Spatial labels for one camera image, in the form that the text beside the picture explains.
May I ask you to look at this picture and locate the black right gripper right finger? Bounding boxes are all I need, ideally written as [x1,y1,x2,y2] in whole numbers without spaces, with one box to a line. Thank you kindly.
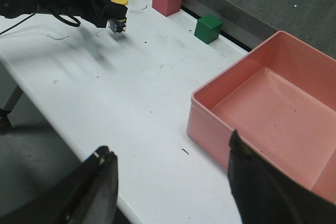
[227,130,335,223]

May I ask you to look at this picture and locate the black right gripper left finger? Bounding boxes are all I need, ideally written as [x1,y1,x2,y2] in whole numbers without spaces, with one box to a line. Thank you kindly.
[1,146,118,223]

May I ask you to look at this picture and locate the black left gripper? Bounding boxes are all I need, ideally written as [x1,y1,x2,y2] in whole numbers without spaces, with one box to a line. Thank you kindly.
[34,0,128,28]

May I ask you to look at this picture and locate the yellow push button switch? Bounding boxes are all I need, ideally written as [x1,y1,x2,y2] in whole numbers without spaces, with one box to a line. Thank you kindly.
[109,0,128,33]

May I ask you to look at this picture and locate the pink plastic bin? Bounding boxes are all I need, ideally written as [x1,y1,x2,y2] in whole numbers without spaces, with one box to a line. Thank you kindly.
[187,31,335,202]

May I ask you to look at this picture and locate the green cube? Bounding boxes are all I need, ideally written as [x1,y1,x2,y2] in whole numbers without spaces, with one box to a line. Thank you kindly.
[194,14,223,44]

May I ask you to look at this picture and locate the grey stone counter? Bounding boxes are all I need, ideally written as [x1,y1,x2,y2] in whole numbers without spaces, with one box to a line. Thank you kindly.
[182,0,335,57]

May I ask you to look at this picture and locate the black cable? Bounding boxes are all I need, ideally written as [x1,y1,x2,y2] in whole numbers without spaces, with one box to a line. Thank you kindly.
[0,0,81,36]

